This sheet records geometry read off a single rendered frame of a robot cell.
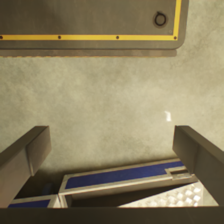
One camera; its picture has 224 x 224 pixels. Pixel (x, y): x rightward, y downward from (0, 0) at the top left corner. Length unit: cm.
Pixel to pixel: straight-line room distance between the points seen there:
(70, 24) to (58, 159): 72
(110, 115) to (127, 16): 50
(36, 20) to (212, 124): 91
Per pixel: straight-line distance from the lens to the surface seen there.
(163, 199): 107
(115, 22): 49
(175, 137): 16
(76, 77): 82
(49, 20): 52
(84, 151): 93
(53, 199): 89
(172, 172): 92
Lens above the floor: 80
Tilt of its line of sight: 74 degrees down
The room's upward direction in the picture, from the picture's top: 177 degrees clockwise
